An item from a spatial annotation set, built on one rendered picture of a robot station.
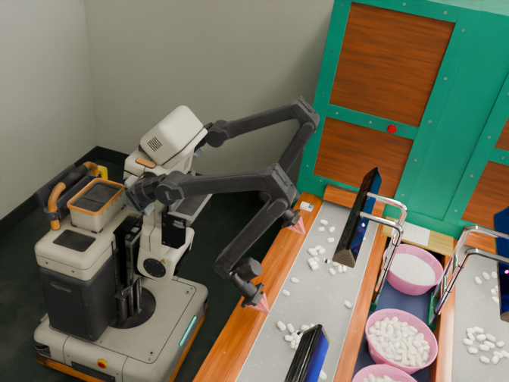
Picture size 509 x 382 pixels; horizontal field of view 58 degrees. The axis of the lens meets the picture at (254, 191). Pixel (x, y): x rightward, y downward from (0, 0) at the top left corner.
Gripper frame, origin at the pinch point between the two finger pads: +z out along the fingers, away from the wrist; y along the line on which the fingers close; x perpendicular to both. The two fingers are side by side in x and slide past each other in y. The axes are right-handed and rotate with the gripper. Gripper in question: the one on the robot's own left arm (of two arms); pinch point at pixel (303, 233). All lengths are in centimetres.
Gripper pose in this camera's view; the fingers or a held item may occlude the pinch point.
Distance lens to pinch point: 204.3
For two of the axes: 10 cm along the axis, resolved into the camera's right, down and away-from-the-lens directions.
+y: 3.8, -4.9, 7.8
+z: 6.3, 7.6, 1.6
